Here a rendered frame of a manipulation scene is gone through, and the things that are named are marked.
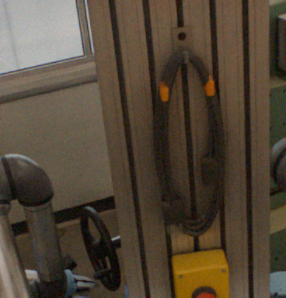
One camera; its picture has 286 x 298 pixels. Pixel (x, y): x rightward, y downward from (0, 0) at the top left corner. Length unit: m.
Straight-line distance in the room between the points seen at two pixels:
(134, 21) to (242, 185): 0.32
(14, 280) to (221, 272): 0.72
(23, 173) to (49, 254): 0.28
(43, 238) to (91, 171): 1.90
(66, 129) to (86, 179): 0.32
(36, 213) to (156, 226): 0.77
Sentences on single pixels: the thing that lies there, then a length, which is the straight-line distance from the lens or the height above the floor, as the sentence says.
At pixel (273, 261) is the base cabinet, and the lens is 2.42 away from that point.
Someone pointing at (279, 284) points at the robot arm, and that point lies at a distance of 1.77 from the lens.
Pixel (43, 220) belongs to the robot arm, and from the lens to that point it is 1.90.
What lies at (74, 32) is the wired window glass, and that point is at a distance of 3.57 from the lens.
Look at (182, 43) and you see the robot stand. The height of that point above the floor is 1.83.
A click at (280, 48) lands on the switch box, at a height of 1.39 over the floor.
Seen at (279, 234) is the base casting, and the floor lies 0.78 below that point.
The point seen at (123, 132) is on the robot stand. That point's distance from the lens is 1.06.
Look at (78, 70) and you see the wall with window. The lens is 3.56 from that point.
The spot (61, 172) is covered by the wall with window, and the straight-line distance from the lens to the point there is 3.76.
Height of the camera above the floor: 2.18
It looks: 32 degrees down
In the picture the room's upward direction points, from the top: 6 degrees counter-clockwise
